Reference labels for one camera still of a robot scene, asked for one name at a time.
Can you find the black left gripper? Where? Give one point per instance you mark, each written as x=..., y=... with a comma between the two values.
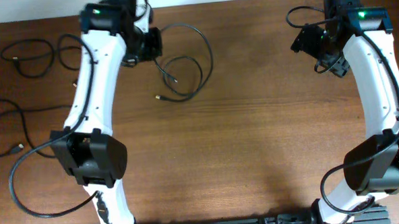
x=153, y=48

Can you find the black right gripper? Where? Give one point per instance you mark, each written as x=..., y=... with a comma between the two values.
x=304, y=40

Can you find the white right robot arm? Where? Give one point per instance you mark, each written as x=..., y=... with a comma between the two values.
x=360, y=38

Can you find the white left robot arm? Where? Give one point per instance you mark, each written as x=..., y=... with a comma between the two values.
x=114, y=34

